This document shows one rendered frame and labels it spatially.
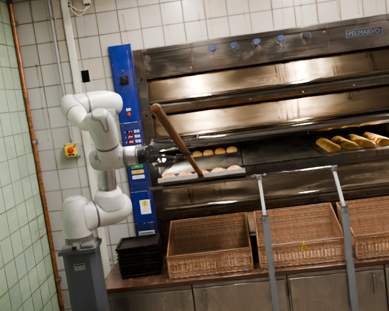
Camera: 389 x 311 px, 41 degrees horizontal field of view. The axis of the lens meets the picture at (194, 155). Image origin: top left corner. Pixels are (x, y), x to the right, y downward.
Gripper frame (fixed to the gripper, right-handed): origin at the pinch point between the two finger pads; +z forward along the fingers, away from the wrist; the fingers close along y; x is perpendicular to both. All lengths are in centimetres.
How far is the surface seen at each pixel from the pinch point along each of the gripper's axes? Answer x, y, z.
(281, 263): -119, 60, 45
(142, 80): -134, -75, -36
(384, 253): -118, 60, 108
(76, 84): -132, -78, -84
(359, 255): -117, 60, 93
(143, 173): -149, -11, -44
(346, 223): -101, 39, 84
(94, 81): -134, -79, -71
